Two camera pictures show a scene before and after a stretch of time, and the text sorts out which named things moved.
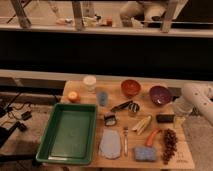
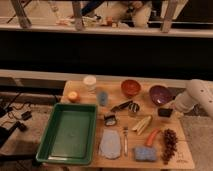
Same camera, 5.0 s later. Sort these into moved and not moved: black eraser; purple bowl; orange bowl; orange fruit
Moved: black eraser
Not moved: orange bowl; purple bowl; orange fruit
